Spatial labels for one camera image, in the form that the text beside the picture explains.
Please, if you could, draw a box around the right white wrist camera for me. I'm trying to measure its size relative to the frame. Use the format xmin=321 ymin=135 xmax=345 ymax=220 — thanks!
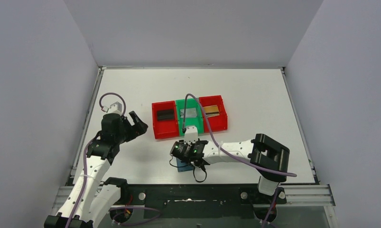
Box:
xmin=184 ymin=125 xmax=198 ymax=144

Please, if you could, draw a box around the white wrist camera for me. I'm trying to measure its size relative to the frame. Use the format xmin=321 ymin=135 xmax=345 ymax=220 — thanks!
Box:
xmin=106 ymin=102 xmax=123 ymax=116
xmin=184 ymin=125 xmax=198 ymax=144

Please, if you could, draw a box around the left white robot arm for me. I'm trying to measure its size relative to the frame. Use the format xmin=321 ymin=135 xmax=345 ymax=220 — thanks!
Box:
xmin=44 ymin=111 xmax=148 ymax=228

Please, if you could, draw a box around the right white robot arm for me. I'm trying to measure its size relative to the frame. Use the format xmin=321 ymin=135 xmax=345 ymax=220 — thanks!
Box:
xmin=170 ymin=133 xmax=296 ymax=196

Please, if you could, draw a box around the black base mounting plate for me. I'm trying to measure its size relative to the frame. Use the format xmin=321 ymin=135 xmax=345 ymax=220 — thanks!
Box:
xmin=127 ymin=184 xmax=287 ymax=219

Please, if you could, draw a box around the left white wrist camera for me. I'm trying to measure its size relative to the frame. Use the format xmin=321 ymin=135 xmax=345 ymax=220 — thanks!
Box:
xmin=106 ymin=102 xmax=123 ymax=116

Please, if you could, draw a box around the green plastic bin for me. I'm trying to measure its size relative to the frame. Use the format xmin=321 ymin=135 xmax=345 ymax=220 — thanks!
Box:
xmin=175 ymin=98 xmax=204 ymax=136

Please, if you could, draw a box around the red plastic bin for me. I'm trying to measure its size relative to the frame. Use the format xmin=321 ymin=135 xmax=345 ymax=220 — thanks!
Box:
xmin=151 ymin=101 xmax=179 ymax=140
xmin=199 ymin=95 xmax=228 ymax=133

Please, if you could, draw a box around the teal card holder wallet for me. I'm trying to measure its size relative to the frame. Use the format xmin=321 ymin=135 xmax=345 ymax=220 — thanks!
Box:
xmin=176 ymin=158 xmax=193 ymax=172

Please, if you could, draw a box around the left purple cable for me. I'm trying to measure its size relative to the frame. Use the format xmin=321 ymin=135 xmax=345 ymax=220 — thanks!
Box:
xmin=64 ymin=92 xmax=162 ymax=228

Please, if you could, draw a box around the gold credit card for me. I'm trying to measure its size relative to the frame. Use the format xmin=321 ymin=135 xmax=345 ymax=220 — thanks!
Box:
xmin=203 ymin=105 xmax=220 ymax=118

